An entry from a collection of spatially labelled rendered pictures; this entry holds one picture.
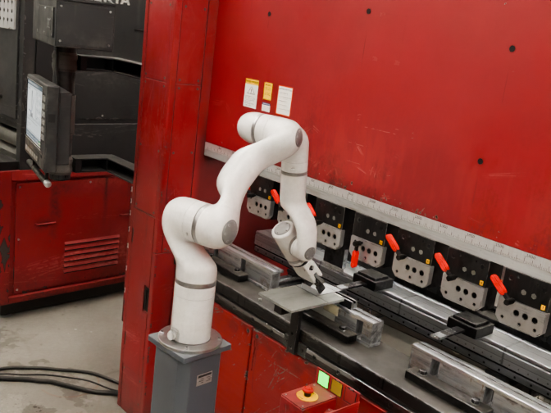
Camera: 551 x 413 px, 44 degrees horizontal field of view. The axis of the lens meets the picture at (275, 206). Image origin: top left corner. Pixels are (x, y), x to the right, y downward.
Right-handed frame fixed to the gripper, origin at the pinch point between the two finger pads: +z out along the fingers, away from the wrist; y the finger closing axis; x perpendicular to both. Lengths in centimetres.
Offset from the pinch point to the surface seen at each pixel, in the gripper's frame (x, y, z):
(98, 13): -23, 99, -95
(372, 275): -22.0, -3.8, 17.1
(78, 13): -16, 101, -99
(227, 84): -44, 71, -47
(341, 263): -11.1, -5.7, -3.4
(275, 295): 14.4, 2.8, -9.1
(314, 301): 6.7, -7.3, -2.6
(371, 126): -42, -12, -45
